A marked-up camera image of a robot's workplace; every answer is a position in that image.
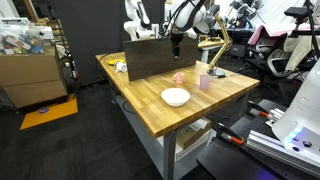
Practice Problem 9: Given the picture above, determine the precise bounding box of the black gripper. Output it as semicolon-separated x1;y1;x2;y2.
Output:
170;29;184;60

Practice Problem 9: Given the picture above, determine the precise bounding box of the light pink handled cup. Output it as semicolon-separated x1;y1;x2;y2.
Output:
172;71;186;85

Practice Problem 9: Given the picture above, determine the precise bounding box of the translucent purple plastic cup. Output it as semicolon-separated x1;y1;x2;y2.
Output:
199;73;214;91

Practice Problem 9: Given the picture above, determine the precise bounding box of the wooden desk lamp grey shade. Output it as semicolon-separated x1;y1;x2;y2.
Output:
199;3;233;79

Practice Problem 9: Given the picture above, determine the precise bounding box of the dark wood board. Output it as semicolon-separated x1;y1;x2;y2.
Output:
122;33;200;82

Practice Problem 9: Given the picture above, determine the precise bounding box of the white bowl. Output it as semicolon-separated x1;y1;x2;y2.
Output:
160;87;192;108

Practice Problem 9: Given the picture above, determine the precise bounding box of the white mug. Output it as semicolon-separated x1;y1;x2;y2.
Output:
114;61;128;73

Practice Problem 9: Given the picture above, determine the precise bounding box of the yellow flat object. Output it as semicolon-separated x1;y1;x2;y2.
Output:
107;58;126;67

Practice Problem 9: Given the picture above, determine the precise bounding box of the pink cloth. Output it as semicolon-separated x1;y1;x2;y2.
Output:
247;25;268;47

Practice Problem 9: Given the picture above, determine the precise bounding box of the small brown cardboard box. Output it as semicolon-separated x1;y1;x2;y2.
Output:
175;117;213;150

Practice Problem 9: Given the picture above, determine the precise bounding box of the black office chair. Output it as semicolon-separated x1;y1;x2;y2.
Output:
244;33;289;69

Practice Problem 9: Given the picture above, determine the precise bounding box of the dark partition panel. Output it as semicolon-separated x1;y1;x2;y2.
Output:
51;0;166;86

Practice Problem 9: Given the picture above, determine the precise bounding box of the black orange bar clamp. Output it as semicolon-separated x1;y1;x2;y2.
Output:
214;121;246;146
246;99;273;118

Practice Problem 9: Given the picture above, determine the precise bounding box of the white cardboard box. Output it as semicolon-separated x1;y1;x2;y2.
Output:
156;128;218;163

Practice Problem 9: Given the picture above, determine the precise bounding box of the grey mesh office chair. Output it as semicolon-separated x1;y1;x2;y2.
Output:
266;48;320;81

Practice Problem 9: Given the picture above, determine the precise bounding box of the cluttered storage shelf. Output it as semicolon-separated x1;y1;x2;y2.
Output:
44;18;81;83

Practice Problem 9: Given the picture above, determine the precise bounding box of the beige jacket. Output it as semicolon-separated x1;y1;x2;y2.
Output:
284;33;316;73

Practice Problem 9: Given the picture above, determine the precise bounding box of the orange floor mat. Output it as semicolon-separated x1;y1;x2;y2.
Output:
19;94;79;131

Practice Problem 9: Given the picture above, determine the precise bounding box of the large brown cardboard box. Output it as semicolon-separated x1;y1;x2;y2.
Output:
0;46;69;109

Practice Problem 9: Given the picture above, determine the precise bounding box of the clear bag of toys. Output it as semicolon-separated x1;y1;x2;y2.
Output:
0;18;46;56

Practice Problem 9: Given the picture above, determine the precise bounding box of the grey metal table frame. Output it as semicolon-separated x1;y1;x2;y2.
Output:
113;84;251;180

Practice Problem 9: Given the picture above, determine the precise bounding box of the aluminium extrusion rail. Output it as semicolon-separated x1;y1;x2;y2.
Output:
266;108;285;125
245;129;320;178

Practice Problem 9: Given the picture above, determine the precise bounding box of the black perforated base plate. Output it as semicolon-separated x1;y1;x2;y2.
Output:
196;98;320;180

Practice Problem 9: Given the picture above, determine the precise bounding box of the black camera on stand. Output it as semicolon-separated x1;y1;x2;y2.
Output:
283;0;320;58

